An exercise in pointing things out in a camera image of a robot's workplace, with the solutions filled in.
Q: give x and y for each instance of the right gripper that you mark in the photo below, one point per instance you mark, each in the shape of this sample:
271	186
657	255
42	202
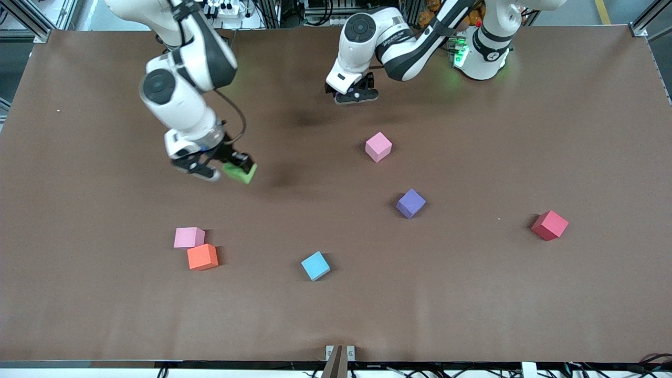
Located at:
228	151

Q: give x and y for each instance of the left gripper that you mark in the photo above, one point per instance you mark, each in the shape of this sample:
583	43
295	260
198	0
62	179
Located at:
367	82

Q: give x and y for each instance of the green foam cube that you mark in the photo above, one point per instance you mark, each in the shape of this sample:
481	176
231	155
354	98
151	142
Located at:
242	174

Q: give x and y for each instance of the pink foam cube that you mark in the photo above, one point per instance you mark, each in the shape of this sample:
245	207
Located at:
189	237
378	147

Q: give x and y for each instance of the purple foam cube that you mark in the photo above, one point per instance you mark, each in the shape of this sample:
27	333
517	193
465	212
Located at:
410	203

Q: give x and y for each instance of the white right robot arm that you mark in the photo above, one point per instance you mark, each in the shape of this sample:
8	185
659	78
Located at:
178	100

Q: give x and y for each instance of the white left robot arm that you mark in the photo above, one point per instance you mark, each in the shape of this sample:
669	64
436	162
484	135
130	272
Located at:
404	47

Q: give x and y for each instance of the orange snack bags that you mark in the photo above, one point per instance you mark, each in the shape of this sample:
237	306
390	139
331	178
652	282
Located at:
431	6

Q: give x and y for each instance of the orange foam cube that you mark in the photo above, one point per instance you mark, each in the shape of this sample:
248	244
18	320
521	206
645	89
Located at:
202	257

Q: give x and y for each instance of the blue foam cube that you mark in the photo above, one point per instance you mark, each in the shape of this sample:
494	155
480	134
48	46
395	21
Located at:
315	266

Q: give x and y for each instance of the white power strip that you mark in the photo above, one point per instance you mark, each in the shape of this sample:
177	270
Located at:
227	9

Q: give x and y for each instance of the red foam cube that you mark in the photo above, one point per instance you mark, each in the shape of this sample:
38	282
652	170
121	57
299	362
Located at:
549	226

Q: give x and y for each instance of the white tag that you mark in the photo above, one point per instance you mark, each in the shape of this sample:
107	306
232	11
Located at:
529	370

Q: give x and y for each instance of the aluminium frame profile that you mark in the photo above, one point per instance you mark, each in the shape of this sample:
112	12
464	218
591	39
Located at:
640	29
42	35

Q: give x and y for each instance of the grey metal bracket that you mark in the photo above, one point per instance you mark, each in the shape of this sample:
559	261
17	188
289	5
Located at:
350	353

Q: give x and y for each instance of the brown camera pole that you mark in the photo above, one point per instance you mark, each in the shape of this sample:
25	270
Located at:
335	365

